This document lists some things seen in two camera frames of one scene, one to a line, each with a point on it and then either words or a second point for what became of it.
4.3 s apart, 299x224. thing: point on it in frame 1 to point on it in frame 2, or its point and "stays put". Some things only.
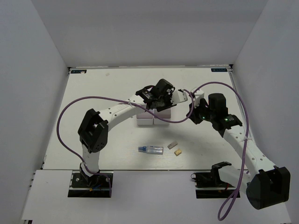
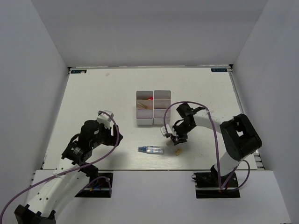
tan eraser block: x=178 y=152 stays put
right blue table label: x=219 y=70 stays put
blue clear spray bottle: x=151 y=150 stays put
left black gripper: x=169 y=104 to x=110 y=138
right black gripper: x=193 y=116 to x=178 y=138
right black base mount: x=212 y=179 stays put
